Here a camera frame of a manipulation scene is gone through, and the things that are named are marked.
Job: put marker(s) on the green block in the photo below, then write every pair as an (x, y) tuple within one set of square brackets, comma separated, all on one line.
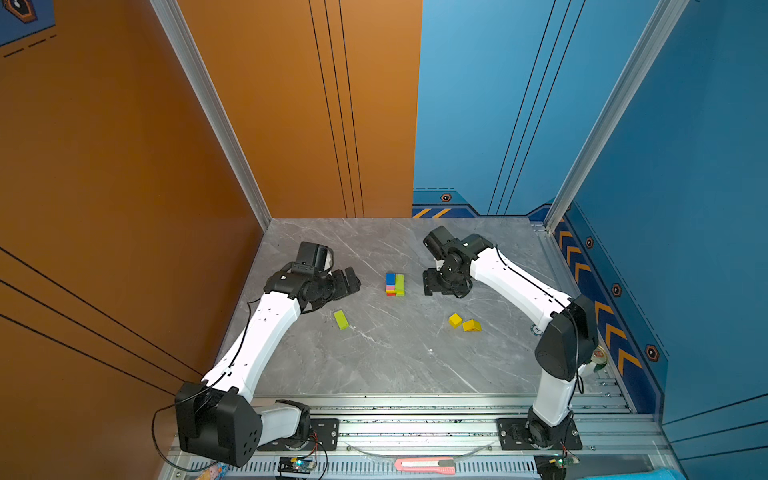
[(341, 320), (399, 284)]

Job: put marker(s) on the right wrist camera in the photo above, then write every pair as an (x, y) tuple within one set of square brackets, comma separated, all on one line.
[(439, 241)]

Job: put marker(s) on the colourful snack wrapper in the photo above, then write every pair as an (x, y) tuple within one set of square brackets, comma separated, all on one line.
[(214, 472)]

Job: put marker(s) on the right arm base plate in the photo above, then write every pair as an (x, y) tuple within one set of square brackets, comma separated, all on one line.
[(513, 433)]

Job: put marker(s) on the green circuit board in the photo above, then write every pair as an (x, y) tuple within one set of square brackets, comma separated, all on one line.
[(296, 467)]

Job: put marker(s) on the right small circuit board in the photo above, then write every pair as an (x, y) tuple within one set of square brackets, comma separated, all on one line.
[(564, 461)]

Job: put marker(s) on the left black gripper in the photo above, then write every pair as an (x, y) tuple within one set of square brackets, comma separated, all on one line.
[(343, 288)]

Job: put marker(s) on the pink utility knife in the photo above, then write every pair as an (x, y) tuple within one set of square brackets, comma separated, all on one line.
[(432, 465)]

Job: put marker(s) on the yellow cube block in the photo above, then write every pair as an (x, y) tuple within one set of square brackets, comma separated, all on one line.
[(455, 320)]

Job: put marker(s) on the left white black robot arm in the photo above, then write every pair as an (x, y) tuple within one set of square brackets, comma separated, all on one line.
[(215, 417)]

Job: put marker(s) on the yellow wedge block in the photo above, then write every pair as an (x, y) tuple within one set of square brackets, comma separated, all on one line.
[(472, 326)]

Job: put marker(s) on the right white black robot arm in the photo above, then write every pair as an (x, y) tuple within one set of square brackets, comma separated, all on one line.
[(568, 344)]

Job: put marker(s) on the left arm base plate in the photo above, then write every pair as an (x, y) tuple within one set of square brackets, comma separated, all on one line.
[(325, 430)]

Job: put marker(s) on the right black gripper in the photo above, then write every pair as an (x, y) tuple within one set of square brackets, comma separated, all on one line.
[(430, 284)]

